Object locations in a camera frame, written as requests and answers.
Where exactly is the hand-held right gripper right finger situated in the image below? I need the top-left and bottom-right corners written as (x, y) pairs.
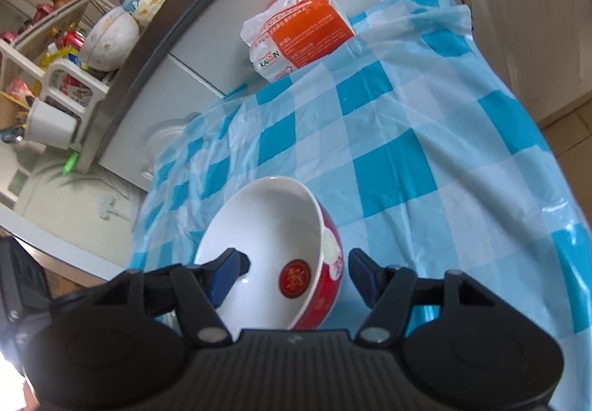
top-left (348, 248), bottom-right (488, 345)

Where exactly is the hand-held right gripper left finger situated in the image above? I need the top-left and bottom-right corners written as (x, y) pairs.
top-left (99, 248), bottom-right (251, 345)

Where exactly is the red and white bowl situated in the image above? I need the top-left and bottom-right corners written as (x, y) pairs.
top-left (193, 176), bottom-right (345, 334)

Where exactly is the white flower hook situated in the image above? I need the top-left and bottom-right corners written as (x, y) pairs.
top-left (95, 196), bottom-right (118, 220)

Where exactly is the blue checked plastic tablecloth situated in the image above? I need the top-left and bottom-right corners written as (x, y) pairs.
top-left (127, 0), bottom-right (592, 342)

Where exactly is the metal ladle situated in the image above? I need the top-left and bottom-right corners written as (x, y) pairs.
top-left (0, 121), bottom-right (28, 146)

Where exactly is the white utensil cup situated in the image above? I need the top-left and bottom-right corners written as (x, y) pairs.
top-left (25, 98), bottom-right (77, 148)

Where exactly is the white kitchen cabinet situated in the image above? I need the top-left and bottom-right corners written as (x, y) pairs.
top-left (95, 0), bottom-right (592, 194)

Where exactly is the red packet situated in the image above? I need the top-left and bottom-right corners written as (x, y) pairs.
top-left (58, 71), bottom-right (93, 108)

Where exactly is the white utensil rack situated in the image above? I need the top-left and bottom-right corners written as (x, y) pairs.
top-left (0, 0), bottom-right (112, 173)

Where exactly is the yellow bottle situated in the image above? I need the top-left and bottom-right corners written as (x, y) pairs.
top-left (41, 45), bottom-right (81, 69)

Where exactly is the grey kitchen countertop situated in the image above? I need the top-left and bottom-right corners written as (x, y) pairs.
top-left (76, 0), bottom-right (408, 173)

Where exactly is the orange and white plastic package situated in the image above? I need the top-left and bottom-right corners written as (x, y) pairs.
top-left (240, 0), bottom-right (356, 83)

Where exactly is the large white patterned bowl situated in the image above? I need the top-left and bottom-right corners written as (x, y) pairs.
top-left (81, 6), bottom-right (140, 71)

